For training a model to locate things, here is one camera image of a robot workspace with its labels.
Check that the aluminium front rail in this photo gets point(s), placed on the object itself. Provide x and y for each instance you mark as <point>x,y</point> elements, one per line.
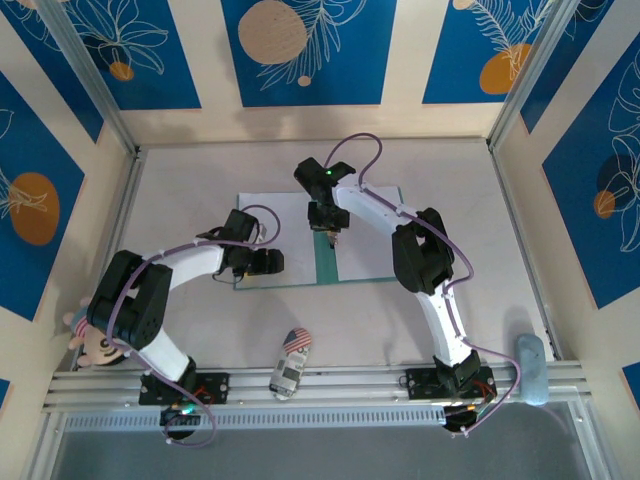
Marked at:
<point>350,385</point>

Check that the plush doll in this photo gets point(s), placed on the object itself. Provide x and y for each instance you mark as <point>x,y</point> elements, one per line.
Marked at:
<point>100,347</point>

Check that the aluminium side rail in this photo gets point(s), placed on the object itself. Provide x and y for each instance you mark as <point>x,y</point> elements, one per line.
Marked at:
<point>126,200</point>
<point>502,180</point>

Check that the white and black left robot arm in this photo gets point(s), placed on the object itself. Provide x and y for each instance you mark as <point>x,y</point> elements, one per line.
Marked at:
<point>195,260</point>

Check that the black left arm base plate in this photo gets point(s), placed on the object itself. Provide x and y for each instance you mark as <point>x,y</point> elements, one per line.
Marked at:
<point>217,387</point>

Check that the black connector board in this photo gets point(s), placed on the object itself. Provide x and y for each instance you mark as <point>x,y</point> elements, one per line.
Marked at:
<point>457,422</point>
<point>175,417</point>

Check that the white paper sheet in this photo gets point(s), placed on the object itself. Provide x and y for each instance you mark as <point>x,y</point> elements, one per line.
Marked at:
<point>295,250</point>
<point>365,250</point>

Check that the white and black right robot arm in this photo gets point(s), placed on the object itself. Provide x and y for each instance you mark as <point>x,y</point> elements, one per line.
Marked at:
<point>440,310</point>

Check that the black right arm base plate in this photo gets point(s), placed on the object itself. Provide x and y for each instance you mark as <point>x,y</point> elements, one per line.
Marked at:
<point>420,382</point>

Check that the metal folder clip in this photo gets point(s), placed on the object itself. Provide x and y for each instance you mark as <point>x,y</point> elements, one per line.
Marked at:
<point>334,244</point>

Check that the aluminium frame post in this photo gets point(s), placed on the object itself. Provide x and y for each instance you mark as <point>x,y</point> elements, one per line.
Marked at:
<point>90,70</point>
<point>533,70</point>

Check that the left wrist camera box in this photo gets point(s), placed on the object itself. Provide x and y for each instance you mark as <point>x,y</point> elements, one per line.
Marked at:
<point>261,231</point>

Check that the blue-grey sponge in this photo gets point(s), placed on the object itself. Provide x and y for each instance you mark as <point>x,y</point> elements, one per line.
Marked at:
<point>532,370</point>

